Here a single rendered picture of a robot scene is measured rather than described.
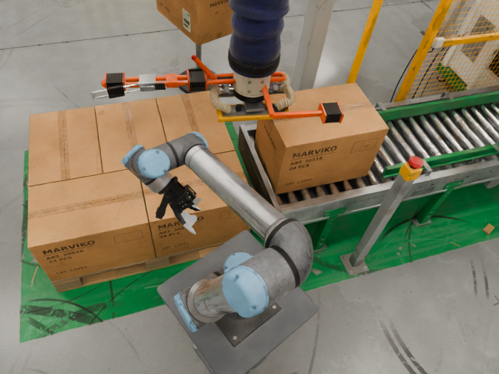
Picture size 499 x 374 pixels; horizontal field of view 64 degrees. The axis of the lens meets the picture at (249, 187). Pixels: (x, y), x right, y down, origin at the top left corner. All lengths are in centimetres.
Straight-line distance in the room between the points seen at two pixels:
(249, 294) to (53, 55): 380
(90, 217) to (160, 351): 85
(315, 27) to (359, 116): 104
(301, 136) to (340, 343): 126
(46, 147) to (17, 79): 161
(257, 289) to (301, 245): 16
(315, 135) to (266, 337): 102
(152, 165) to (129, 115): 153
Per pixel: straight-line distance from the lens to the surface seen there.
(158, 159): 128
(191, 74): 188
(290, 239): 98
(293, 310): 179
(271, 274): 92
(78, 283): 269
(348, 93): 244
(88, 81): 404
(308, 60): 329
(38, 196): 248
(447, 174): 275
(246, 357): 170
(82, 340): 261
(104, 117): 281
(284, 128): 212
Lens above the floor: 239
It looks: 52 degrees down
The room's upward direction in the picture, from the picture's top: 7 degrees clockwise
